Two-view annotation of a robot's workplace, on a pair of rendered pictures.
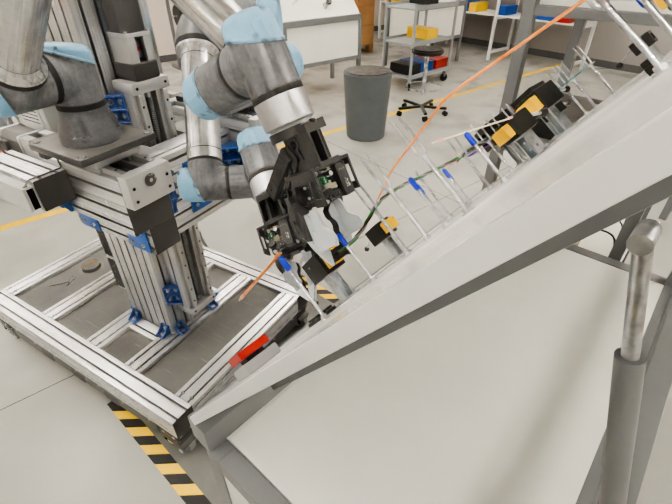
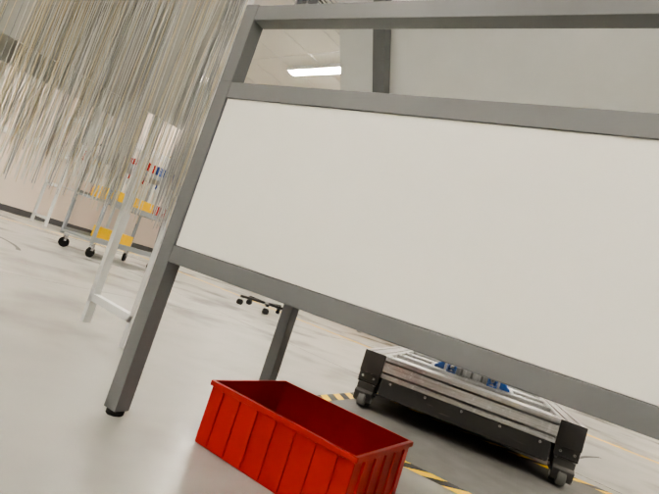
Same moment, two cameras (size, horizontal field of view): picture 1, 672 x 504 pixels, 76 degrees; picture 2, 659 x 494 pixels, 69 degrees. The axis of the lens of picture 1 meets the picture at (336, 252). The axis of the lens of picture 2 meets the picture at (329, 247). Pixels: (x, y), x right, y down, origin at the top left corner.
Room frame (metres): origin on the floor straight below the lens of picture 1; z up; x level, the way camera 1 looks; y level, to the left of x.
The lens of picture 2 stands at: (0.19, -1.37, 0.41)
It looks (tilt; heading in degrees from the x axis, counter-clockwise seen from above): 5 degrees up; 79
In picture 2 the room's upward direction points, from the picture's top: 18 degrees clockwise
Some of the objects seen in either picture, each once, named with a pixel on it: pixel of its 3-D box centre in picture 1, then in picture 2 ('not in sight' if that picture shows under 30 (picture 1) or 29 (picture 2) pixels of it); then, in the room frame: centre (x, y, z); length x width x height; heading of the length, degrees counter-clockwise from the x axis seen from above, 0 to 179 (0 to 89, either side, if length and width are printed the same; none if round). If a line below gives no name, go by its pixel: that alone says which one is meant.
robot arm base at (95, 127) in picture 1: (86, 118); not in sight; (1.10, 0.65, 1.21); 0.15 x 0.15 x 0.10
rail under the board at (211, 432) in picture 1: (384, 283); not in sight; (0.89, -0.13, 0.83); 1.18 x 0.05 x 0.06; 138
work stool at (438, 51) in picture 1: (424, 83); not in sight; (4.85, -0.97, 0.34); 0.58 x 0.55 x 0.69; 90
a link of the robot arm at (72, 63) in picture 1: (67, 71); not in sight; (1.09, 0.65, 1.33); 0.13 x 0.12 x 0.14; 150
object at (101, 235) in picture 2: not in sight; (120, 208); (-1.00, 3.95, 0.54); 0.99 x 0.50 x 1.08; 51
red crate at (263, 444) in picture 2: not in sight; (304, 441); (0.49, -0.27, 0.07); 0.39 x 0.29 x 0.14; 136
